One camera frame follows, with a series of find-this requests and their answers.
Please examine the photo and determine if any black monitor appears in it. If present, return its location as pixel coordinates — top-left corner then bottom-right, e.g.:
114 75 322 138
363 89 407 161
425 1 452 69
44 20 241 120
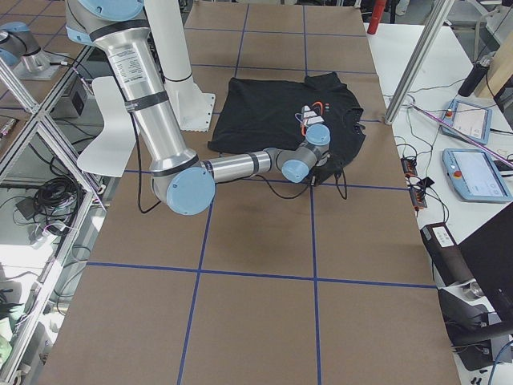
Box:
458 205 513 321

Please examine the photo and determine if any aluminium frame post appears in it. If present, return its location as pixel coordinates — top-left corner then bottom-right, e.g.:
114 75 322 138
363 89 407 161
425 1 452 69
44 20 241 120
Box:
384 0 454 125

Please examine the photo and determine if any white chair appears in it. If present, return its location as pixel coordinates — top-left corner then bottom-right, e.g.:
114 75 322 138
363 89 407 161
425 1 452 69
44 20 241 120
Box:
77 76 135 177

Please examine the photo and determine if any bundle of black cables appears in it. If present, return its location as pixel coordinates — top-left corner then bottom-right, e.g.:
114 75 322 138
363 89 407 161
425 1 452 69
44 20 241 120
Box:
34 176 87 225

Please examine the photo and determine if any small black adapter box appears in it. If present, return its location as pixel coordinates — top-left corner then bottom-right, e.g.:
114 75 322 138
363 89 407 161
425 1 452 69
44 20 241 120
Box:
416 177 434 189

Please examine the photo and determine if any black monitor arm base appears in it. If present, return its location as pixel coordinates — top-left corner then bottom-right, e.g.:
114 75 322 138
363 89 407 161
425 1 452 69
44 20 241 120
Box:
438 289 512 371

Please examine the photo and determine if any far blue teach pendant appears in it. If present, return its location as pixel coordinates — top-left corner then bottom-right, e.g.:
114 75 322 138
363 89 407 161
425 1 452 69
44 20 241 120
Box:
442 99 492 144

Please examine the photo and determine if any blue teach pendant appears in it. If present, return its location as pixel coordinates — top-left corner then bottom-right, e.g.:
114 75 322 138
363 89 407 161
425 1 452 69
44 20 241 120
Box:
442 99 492 144
442 148 512 203

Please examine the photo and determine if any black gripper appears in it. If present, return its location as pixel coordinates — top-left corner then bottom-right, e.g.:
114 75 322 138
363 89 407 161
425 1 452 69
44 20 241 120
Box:
310 156 335 185

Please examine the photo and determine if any black t-shirt with logo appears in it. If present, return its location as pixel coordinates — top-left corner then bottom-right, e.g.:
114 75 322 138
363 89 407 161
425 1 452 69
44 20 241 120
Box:
208 72 366 172

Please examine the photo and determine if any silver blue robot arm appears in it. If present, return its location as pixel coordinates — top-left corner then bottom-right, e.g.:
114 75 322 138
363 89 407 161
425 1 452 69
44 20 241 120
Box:
66 1 330 215

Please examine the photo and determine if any black water bottle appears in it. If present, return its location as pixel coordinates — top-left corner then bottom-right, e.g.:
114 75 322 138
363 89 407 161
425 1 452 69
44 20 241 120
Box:
458 54 493 97

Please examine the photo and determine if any red cylinder bottle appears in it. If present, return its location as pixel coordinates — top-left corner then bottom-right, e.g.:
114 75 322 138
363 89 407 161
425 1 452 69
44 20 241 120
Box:
367 0 387 34

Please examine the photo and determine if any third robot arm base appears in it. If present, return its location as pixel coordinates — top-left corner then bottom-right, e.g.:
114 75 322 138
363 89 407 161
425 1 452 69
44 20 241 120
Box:
1 22 59 81

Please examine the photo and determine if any near blue teach pendant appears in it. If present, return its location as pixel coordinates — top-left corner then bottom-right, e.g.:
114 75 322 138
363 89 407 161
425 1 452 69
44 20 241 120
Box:
442 148 512 203

